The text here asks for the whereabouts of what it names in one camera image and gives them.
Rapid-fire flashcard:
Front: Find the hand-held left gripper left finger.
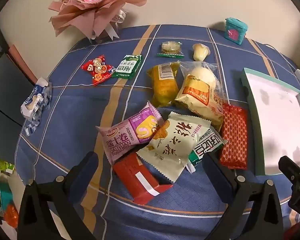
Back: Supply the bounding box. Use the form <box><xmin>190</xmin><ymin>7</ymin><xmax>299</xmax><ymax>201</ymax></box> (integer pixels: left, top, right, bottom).
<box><xmin>17</xmin><ymin>151</ymin><xmax>99</xmax><ymax>240</ymax></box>

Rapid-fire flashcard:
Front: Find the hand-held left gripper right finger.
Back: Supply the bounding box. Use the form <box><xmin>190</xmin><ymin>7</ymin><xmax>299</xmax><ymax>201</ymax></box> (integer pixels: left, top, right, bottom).
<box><xmin>202</xmin><ymin>152</ymin><xmax>283</xmax><ymax>240</ymax></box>

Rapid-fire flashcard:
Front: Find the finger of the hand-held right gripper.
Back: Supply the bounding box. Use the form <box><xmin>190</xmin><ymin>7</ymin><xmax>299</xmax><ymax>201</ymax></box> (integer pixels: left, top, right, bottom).
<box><xmin>278</xmin><ymin>156</ymin><xmax>300</xmax><ymax>182</ymax></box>

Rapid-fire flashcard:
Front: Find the green and white packet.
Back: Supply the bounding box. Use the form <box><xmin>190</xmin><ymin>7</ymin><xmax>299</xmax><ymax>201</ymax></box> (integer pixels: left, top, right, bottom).
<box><xmin>187</xmin><ymin>126</ymin><xmax>227</xmax><ymax>173</ymax></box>

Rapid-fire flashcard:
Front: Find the red patterned snack packet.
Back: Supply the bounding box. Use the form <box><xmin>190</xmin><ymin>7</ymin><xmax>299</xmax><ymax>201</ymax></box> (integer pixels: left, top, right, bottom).
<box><xmin>219</xmin><ymin>104</ymin><xmax>248</xmax><ymax>170</ymax></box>

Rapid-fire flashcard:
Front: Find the purple swiss roll packet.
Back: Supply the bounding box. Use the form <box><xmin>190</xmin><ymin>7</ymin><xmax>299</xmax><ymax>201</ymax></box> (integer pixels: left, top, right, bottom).
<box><xmin>95</xmin><ymin>101</ymin><xmax>164</xmax><ymax>165</ymax></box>

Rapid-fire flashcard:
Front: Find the red-brown snack packet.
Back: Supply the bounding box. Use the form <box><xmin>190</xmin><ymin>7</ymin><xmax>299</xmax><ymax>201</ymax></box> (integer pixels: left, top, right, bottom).
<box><xmin>112</xmin><ymin>151</ymin><xmax>173</xmax><ymax>205</ymax></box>

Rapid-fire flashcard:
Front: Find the cream pastry packet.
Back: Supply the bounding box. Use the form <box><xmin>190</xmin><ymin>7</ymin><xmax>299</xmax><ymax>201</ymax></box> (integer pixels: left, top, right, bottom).
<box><xmin>136</xmin><ymin>112</ymin><xmax>212</xmax><ymax>183</ymax></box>

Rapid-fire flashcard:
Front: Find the white tray with green rim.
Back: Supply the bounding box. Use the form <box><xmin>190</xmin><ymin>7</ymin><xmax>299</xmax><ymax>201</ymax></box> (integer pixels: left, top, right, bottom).
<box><xmin>240</xmin><ymin>67</ymin><xmax>300</xmax><ymax>177</ymax></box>

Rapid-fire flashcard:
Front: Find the yellow swiss roll packet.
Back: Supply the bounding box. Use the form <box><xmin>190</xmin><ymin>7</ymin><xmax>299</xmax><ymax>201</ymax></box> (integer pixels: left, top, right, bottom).
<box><xmin>174</xmin><ymin>74</ymin><xmax>224</xmax><ymax>132</ymax></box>

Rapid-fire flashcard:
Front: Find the yellow transparent snack packet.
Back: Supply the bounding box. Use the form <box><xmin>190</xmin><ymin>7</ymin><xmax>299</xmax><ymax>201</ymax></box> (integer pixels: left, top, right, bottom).
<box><xmin>146</xmin><ymin>61</ymin><xmax>182</xmax><ymax>107</ymax></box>

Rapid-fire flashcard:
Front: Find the green milk packet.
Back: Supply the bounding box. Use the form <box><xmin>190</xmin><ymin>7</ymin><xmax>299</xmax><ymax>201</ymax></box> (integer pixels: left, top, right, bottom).
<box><xmin>112</xmin><ymin>54</ymin><xmax>142</xmax><ymax>79</ymax></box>

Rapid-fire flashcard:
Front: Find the pale jelly cup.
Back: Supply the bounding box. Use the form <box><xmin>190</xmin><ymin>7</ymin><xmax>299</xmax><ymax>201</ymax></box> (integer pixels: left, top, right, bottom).
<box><xmin>192</xmin><ymin>43</ymin><xmax>211</xmax><ymax>62</ymax></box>

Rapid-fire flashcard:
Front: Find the round cookie green-edged packet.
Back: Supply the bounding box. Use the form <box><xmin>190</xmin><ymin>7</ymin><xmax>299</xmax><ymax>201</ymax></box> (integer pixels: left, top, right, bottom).
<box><xmin>157</xmin><ymin>41</ymin><xmax>185</xmax><ymax>58</ymax></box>

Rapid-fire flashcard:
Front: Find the blue plaid tablecloth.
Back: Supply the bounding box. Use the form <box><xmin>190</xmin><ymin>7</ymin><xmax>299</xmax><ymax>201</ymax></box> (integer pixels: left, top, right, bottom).
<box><xmin>15</xmin><ymin>24</ymin><xmax>300</xmax><ymax>240</ymax></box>

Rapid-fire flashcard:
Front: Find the crumpled blue white packet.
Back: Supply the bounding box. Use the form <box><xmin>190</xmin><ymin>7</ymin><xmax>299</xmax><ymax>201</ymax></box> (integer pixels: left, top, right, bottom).
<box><xmin>20</xmin><ymin>77</ymin><xmax>52</xmax><ymax>137</ymax></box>

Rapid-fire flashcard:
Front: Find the green printed bag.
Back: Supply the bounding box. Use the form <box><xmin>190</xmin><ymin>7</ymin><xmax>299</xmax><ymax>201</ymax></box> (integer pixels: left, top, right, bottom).
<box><xmin>0</xmin><ymin>156</ymin><xmax>15</xmax><ymax>174</ymax></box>

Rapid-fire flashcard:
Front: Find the teal container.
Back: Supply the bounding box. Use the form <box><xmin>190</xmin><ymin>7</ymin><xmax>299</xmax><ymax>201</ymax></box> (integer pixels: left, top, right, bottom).
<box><xmin>0</xmin><ymin>180</ymin><xmax>13</xmax><ymax>207</ymax></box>

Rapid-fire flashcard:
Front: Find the orange bag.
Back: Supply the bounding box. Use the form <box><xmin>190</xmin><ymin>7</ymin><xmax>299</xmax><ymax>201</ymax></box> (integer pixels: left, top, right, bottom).
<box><xmin>3</xmin><ymin>204</ymin><xmax>20</xmax><ymax>228</ymax></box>

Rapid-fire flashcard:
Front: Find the dark cabinet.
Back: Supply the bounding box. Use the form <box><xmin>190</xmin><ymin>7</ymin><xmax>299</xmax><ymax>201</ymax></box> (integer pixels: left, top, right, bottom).
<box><xmin>0</xmin><ymin>12</ymin><xmax>38</xmax><ymax>130</ymax></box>

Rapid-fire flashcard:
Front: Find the pink board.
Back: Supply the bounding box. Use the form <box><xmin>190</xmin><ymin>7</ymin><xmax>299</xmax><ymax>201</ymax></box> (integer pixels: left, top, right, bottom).
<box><xmin>9</xmin><ymin>44</ymin><xmax>38</xmax><ymax>85</ymax></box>

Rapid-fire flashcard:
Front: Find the dark round vase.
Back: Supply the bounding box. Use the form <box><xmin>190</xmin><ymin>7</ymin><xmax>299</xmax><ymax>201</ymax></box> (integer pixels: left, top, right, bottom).
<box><xmin>91</xmin><ymin>26</ymin><xmax>119</xmax><ymax>43</ymax></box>

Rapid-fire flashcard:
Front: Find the teal house-shaped box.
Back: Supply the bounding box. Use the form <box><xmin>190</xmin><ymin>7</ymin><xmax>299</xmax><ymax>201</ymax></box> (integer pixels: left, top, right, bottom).
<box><xmin>224</xmin><ymin>17</ymin><xmax>248</xmax><ymax>46</ymax></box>

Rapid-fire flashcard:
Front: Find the pink flower bouquet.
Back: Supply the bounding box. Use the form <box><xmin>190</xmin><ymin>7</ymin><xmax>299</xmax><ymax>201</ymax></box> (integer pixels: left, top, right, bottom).
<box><xmin>49</xmin><ymin>0</ymin><xmax>147</xmax><ymax>40</ymax></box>

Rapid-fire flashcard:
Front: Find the white cable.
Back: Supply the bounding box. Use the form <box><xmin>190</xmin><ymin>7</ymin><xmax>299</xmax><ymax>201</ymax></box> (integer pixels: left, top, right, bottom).
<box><xmin>264</xmin><ymin>44</ymin><xmax>298</xmax><ymax>68</ymax></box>

